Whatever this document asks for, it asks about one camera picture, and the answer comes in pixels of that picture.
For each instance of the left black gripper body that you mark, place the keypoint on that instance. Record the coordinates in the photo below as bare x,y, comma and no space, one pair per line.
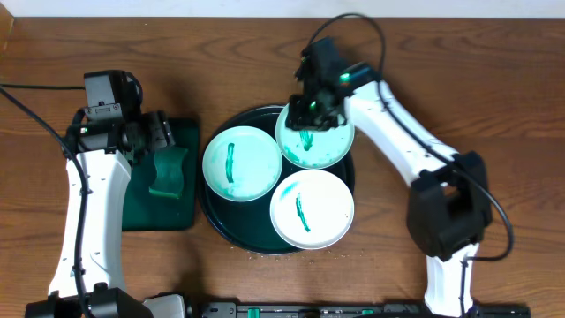
160,131

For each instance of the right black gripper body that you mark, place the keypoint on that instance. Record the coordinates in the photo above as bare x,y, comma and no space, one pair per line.
311,115

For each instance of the green scrubbing sponge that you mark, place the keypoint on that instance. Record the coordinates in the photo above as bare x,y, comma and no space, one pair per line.
169,177

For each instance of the pale green plate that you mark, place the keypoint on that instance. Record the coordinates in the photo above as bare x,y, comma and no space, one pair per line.
242,163
313,149

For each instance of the white plate green smear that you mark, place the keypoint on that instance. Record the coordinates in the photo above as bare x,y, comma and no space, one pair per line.
311,209

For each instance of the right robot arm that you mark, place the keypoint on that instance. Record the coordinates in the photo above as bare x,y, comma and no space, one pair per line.
449,204

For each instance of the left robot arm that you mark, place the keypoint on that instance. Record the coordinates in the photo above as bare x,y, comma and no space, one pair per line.
89,282

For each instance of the rectangular dark green tray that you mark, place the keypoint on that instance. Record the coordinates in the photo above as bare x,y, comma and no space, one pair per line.
146,212

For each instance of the round dark green tray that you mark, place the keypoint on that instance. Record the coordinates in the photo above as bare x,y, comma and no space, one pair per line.
248,224

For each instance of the pale green plate top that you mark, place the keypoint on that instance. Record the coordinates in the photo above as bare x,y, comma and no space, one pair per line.
313,149

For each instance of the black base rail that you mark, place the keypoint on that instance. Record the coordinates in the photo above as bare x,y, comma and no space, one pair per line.
233,310

